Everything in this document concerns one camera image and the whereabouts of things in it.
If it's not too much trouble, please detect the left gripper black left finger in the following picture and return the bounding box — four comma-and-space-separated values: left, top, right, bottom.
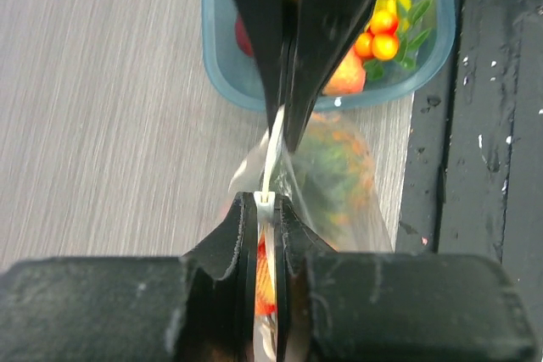
1, 193, 257, 361

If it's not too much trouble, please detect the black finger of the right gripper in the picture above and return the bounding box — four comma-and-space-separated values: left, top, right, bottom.
234, 0, 290, 128

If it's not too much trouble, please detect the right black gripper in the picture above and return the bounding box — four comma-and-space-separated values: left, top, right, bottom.
283, 0, 375, 152

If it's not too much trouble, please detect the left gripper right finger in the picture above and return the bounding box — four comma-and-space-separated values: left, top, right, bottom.
273, 196, 537, 361

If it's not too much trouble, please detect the red cherry bunch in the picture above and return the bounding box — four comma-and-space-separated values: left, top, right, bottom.
255, 235, 277, 316

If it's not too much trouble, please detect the clear zip top bag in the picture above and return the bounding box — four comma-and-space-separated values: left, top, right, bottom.
228, 112, 394, 361

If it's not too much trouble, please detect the orange toy pineapple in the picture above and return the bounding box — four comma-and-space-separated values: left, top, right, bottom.
289, 114, 378, 251

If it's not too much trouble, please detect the dark red toy apple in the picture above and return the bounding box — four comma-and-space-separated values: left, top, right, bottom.
234, 15, 254, 58

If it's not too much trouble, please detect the small orange cherry cluster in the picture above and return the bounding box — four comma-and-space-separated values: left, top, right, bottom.
354, 9, 400, 61

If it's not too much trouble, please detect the teal plastic tray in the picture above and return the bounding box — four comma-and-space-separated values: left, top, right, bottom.
201, 0, 456, 112

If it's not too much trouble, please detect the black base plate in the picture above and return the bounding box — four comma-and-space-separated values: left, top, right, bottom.
396, 0, 542, 328

